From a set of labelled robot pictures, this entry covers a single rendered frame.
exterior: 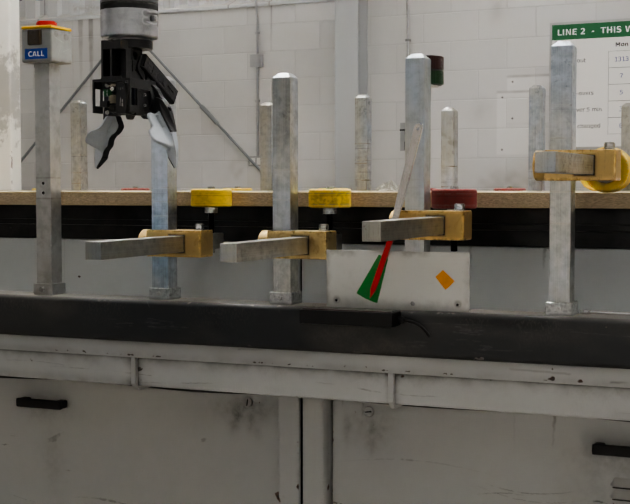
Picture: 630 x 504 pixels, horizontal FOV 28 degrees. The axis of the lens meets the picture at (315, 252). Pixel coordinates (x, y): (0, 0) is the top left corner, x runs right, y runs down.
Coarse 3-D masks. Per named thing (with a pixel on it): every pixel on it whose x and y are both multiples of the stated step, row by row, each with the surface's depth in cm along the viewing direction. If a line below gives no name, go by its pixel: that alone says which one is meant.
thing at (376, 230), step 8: (368, 224) 184; (376, 224) 184; (384, 224) 185; (392, 224) 188; (400, 224) 191; (408, 224) 195; (416, 224) 198; (424, 224) 202; (432, 224) 206; (440, 224) 210; (368, 232) 184; (376, 232) 184; (384, 232) 185; (392, 232) 188; (400, 232) 191; (408, 232) 195; (416, 232) 198; (424, 232) 202; (432, 232) 206; (440, 232) 210; (368, 240) 184; (376, 240) 184; (384, 240) 185
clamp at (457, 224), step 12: (408, 216) 214; (420, 216) 213; (432, 216) 212; (444, 216) 211; (456, 216) 210; (468, 216) 212; (444, 228) 211; (456, 228) 211; (468, 228) 213; (456, 240) 211
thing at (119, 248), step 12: (108, 240) 211; (120, 240) 212; (132, 240) 215; (144, 240) 218; (156, 240) 222; (168, 240) 226; (180, 240) 230; (216, 240) 243; (96, 252) 206; (108, 252) 208; (120, 252) 211; (132, 252) 215; (144, 252) 219; (156, 252) 222; (168, 252) 226
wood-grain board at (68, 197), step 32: (0, 192) 269; (32, 192) 265; (64, 192) 262; (96, 192) 259; (128, 192) 256; (256, 192) 245; (352, 192) 237; (384, 192) 234; (480, 192) 227; (512, 192) 225; (544, 192) 223; (576, 192) 222; (608, 192) 222
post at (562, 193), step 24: (552, 48) 203; (576, 48) 205; (552, 72) 204; (576, 72) 205; (552, 96) 204; (552, 120) 204; (552, 144) 204; (552, 192) 205; (552, 216) 205; (552, 240) 205; (552, 264) 205; (552, 288) 205
